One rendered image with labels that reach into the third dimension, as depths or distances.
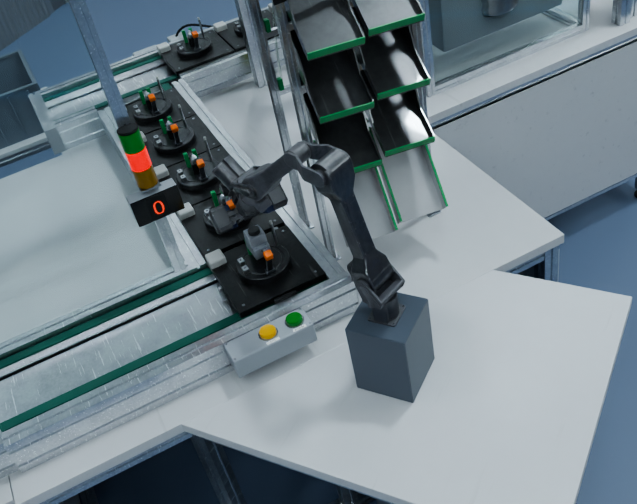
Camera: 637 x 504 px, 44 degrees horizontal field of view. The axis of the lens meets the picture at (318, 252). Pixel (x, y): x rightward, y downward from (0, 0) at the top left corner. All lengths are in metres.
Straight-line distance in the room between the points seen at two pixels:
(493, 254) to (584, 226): 1.46
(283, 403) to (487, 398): 0.46
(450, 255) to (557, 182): 1.20
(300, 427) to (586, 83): 1.82
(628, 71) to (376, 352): 1.85
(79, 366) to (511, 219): 1.21
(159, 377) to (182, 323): 0.20
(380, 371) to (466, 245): 0.55
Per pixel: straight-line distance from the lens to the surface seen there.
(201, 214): 2.29
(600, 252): 3.45
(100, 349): 2.08
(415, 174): 2.09
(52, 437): 1.94
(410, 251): 2.17
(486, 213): 2.28
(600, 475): 2.75
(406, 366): 1.72
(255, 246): 1.98
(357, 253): 1.62
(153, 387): 1.92
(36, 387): 2.08
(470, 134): 2.86
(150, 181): 1.92
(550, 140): 3.13
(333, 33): 1.79
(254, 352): 1.86
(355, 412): 1.82
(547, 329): 1.96
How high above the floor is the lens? 2.30
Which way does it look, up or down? 40 degrees down
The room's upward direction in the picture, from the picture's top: 13 degrees counter-clockwise
